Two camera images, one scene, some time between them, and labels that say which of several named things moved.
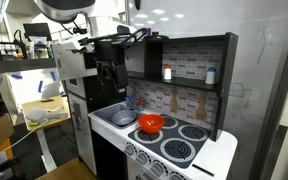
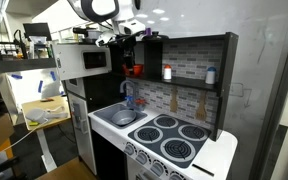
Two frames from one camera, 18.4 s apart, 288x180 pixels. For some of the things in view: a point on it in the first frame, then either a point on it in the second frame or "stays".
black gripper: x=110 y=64 → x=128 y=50
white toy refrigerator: x=76 y=92 stays
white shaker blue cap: x=210 y=76 stays
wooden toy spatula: x=173 y=101 stays
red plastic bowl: x=151 y=123 → x=138 y=69
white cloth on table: x=40 y=115 stays
